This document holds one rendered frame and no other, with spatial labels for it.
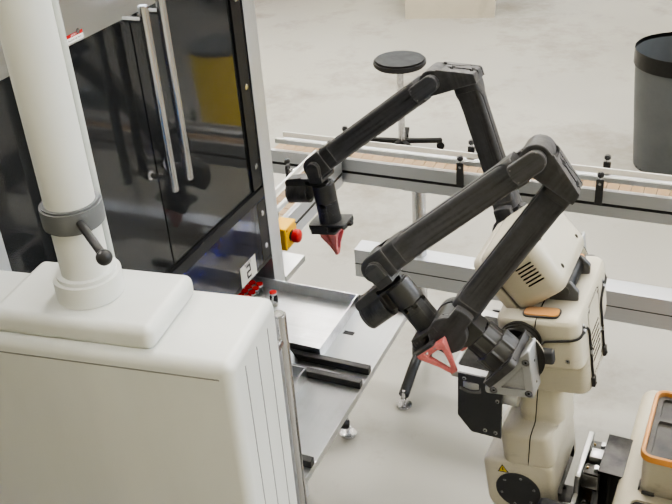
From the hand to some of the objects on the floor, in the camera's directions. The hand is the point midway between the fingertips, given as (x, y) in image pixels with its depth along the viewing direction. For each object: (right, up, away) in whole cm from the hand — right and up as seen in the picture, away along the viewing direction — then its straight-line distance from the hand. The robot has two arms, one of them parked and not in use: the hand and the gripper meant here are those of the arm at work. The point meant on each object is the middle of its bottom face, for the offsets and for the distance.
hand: (337, 250), depth 236 cm
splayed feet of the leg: (+34, -48, +127) cm, 141 cm away
